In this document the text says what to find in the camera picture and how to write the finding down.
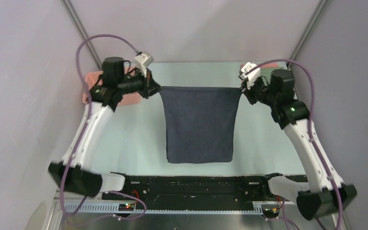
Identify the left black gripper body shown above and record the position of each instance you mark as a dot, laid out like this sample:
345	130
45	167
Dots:
137	83

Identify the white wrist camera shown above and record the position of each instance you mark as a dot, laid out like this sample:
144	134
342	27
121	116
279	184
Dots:
249	77
143	60

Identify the aluminium corner post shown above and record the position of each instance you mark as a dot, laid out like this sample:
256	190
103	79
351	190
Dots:
75	19
316	16

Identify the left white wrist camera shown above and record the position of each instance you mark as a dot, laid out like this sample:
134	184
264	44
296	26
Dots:
143	60

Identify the small circuit board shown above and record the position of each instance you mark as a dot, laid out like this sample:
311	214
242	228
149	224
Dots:
271	211
126	207

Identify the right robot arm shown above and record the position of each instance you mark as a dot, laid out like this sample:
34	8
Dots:
325	191

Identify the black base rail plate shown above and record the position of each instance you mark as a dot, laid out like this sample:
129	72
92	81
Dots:
199	192

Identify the left small circuit board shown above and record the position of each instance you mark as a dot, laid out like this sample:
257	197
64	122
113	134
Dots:
126	207

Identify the green white striped garment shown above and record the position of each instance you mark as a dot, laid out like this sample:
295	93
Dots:
265	74

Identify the dark navy garment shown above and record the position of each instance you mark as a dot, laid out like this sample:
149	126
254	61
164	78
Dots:
200	123

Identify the aluminium toothed cable duct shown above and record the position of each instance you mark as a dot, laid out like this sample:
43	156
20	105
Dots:
91	207

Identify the salmon pink t-shirt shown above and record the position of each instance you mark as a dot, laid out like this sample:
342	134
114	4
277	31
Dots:
263	67

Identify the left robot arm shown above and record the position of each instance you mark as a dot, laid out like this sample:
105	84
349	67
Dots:
73	173

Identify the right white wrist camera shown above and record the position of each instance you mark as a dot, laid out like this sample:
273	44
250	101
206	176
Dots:
249	77

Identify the pink plastic laundry basket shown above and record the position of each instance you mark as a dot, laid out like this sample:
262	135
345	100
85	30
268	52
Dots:
92	79

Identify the right small circuit board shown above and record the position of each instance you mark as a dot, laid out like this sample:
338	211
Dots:
271	211

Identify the right aluminium corner post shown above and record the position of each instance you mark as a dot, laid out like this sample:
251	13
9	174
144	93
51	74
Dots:
316	16

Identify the left aluminium corner post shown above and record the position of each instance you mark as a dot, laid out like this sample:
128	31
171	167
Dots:
75	19

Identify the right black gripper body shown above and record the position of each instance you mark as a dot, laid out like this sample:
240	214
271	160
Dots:
258	92

